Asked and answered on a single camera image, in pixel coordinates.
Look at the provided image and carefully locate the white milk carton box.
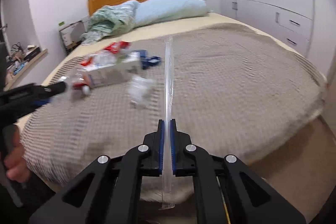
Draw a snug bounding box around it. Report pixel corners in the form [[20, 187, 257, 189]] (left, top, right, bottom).
[[78, 50, 143, 88]]

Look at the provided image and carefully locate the clear plastic water bottle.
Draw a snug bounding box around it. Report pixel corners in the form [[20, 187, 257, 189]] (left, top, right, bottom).
[[58, 68, 91, 101]]

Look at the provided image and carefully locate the red snack wrapper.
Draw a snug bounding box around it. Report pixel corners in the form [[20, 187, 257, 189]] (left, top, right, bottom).
[[80, 56, 95, 67], [103, 41, 131, 55]]

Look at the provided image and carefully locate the person's left hand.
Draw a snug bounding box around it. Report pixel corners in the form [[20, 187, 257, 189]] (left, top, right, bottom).
[[4, 125, 31, 183]]

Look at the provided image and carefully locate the clutter on window sill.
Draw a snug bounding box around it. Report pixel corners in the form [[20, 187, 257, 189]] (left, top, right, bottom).
[[7, 43, 41, 77]]

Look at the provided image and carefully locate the black bedside shelf rack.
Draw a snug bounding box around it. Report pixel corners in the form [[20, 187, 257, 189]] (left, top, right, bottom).
[[59, 20, 86, 54]]

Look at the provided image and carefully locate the cream bed sheet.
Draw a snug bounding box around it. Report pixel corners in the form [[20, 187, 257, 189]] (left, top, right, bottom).
[[15, 11, 305, 130]]

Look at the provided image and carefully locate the green floral quilt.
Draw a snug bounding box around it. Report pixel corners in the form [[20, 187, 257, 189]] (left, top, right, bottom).
[[80, 0, 140, 45]]

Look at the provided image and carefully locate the light blue pillow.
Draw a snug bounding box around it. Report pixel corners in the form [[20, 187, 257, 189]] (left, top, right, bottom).
[[134, 0, 209, 27]]

